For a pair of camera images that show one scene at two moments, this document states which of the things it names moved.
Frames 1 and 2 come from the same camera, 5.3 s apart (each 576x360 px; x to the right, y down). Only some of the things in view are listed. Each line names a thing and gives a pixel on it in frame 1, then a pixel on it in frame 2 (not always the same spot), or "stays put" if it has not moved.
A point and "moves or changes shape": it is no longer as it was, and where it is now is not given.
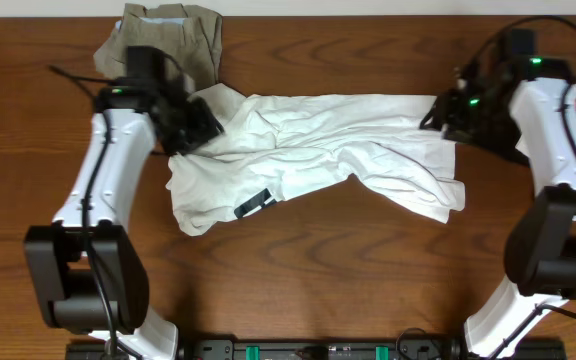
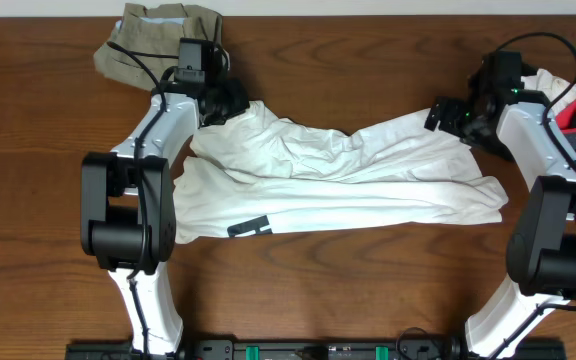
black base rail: [199, 349] stays put
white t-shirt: [271, 144] moves or changes shape
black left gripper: [198, 126] to [230, 105]
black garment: [502, 143] stays put
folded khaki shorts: [191, 35] stays put
